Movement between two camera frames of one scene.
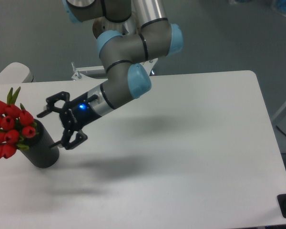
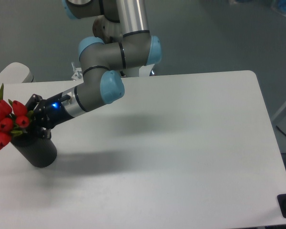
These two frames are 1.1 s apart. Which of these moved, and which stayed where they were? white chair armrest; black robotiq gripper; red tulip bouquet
Moved: black robotiq gripper; red tulip bouquet
Stayed: white chair armrest
